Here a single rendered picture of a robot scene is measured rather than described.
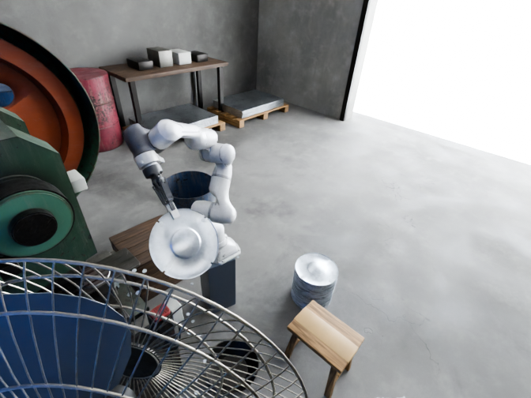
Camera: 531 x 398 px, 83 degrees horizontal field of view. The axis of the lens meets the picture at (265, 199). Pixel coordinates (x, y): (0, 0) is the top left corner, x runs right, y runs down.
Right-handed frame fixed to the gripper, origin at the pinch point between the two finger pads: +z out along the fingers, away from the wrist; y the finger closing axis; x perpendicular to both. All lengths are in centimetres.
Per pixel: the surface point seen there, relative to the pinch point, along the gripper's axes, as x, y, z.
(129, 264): -19.3, -25.7, 11.7
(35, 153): -36, 33, -24
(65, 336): -45, 73, 15
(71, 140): -18, -20, -47
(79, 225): -33.3, 14.8, -6.3
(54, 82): -17, -4, -64
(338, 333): 52, -5, 95
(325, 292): 77, -33, 86
